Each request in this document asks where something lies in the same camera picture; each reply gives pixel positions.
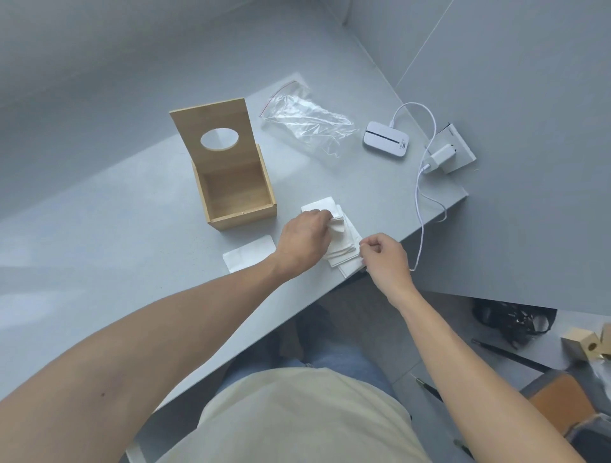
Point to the person's left hand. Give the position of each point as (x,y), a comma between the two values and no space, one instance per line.
(300,241)

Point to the person's right fingers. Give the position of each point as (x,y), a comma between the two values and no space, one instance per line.
(371,245)

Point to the white wall socket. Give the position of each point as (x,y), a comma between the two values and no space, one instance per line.
(460,148)

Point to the person's left forearm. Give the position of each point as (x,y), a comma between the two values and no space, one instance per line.
(143,343)

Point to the blue jeans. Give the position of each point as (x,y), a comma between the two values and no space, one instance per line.
(348,360)

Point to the single white tissue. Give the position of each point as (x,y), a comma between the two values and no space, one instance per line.
(249,253)

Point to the wooden tissue box with lid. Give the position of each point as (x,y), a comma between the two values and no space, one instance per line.
(236,193)

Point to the white portable router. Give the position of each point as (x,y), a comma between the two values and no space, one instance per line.
(385,138)

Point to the white charger plug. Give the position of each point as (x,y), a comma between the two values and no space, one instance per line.
(441,157)

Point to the clear zip plastic bag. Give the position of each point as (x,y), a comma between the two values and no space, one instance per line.
(305,119)

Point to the brown seat cushion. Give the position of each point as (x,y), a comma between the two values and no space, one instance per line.
(563,400)

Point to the small wooden block with hole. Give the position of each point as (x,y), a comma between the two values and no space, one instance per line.
(580,344)

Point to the black rod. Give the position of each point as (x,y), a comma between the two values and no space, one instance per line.
(510,355)
(427,387)

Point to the person's right forearm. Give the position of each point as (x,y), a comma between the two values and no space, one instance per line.
(468,372)

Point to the cream shirt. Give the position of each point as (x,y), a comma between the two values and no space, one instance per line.
(296,419)

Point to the person's left fingers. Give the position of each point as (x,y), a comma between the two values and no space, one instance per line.
(324,222)

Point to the stack of white tissues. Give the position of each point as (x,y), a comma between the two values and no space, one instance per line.
(346,243)

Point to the grey bag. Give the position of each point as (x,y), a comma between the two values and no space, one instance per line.
(592,441)

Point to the black bag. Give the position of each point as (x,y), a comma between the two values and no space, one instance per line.
(515,322)

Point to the person's right hand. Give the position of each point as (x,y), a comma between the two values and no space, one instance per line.
(389,262)

